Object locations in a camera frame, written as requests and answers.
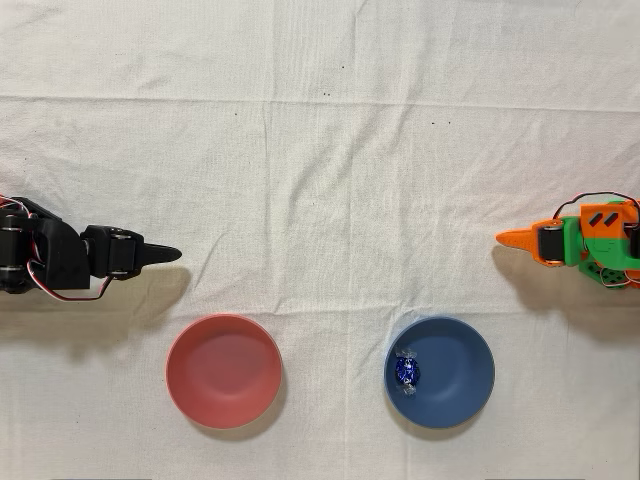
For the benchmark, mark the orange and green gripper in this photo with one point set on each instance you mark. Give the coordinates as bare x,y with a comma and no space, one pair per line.
550,243

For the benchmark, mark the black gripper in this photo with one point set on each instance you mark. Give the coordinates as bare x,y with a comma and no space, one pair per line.
121,252

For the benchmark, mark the white tablecloth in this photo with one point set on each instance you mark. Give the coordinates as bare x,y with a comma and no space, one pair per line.
320,200

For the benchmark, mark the blue bowl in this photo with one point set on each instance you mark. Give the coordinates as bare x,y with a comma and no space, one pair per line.
450,372

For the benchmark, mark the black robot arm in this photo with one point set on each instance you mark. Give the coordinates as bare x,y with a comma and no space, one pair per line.
60,255

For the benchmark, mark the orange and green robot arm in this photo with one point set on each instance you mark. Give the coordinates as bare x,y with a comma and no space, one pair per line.
607,240

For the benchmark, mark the pink bowl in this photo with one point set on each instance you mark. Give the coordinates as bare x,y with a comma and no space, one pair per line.
224,372

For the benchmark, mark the blue candy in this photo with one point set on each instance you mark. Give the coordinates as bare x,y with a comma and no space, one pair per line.
407,370

